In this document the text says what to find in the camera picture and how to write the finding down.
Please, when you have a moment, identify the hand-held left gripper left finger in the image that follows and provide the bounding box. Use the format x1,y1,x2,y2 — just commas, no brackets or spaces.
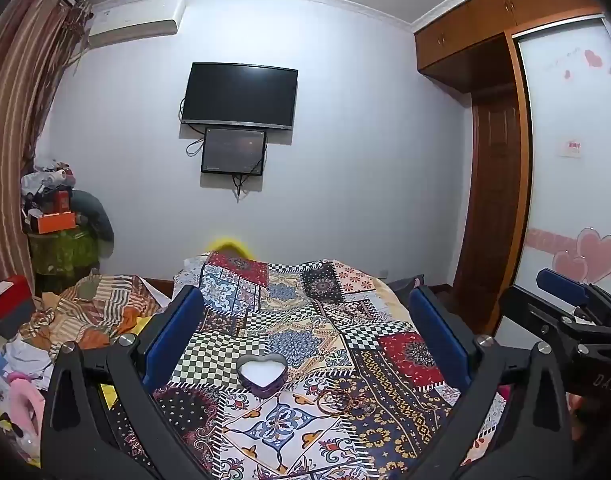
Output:
40,285,211,480

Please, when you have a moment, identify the orange box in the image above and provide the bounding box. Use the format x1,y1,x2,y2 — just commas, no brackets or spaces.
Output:
34,212,79,235

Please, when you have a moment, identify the cartoon-print cloth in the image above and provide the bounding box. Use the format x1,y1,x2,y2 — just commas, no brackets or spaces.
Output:
0,337,53,466

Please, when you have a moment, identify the small black monitor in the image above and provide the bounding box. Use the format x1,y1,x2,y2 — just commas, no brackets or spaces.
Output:
201,127,267,176

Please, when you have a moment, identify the purple heart-shaped box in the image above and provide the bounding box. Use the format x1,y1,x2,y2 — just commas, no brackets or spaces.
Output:
236,354,287,401

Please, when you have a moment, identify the white air conditioner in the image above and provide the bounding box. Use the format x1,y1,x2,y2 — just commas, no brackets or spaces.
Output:
88,0,186,51

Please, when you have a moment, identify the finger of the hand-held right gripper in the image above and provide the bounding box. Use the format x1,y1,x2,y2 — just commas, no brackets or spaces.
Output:
499,285,587,357
537,268,592,307

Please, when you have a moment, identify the black wall television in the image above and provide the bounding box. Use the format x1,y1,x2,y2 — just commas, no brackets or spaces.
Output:
181,62,299,131

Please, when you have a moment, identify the orange striped blanket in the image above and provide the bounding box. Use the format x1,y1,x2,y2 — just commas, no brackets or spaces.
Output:
15,272,166,356

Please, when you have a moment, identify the person's right forearm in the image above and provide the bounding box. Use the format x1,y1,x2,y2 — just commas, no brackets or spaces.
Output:
569,394,606,443

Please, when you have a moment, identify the black monitor cable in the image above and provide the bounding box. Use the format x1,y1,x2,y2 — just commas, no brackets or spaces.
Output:
232,132,269,203

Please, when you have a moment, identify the red beaded bracelet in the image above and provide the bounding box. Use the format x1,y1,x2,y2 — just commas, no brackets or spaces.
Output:
318,388,357,416

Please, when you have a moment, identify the dark cloth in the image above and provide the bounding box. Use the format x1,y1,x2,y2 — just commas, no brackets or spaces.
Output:
389,274,427,293

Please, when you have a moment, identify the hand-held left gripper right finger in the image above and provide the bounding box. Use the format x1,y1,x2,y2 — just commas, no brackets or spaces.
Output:
408,286,569,480

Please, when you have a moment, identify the brown striped curtain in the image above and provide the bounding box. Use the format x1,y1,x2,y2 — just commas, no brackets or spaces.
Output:
0,0,94,283

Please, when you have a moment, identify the red box with white lid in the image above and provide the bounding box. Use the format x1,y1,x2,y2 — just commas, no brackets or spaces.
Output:
0,275,36,322

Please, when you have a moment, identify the patchwork printed blanket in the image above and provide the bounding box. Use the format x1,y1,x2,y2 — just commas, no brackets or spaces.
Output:
105,250,516,480

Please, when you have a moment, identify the green cloth-covered table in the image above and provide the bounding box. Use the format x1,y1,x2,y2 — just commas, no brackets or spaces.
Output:
27,227,102,292

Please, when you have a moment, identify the wooden wardrobe cabinet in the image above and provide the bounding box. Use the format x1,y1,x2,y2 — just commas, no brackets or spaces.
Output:
414,0,607,336

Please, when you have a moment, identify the brown wooden door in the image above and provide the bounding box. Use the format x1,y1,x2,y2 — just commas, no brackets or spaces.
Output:
453,91,525,292

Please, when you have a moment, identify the pile of clutter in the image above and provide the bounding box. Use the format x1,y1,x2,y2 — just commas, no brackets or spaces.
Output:
20,157,82,221

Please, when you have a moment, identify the dark grey jacket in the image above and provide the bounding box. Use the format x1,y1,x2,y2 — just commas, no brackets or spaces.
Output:
69,190,117,257

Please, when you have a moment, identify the yellow pillow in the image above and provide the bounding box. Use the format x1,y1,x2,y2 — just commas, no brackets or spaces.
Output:
208,237,253,260

